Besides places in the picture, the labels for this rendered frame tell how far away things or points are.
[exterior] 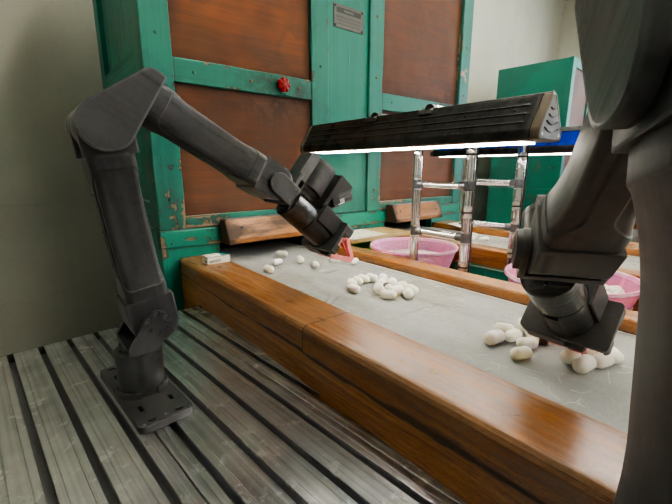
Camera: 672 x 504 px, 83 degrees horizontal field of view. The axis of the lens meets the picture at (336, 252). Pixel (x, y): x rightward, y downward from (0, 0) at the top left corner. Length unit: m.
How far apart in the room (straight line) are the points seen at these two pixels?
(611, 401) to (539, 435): 0.16
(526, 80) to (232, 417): 3.36
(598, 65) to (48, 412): 0.70
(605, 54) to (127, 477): 0.54
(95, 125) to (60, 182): 1.27
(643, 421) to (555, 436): 0.22
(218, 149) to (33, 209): 1.26
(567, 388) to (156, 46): 1.06
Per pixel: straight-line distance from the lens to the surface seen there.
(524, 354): 0.60
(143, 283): 0.58
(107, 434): 0.61
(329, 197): 0.72
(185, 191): 1.11
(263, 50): 1.25
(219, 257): 1.00
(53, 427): 0.66
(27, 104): 1.81
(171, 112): 0.58
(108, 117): 0.55
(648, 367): 0.20
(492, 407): 0.44
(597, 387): 0.58
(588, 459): 0.41
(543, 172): 3.48
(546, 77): 3.56
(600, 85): 0.21
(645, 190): 0.20
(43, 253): 1.82
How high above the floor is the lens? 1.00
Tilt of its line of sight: 12 degrees down
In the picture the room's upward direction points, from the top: straight up
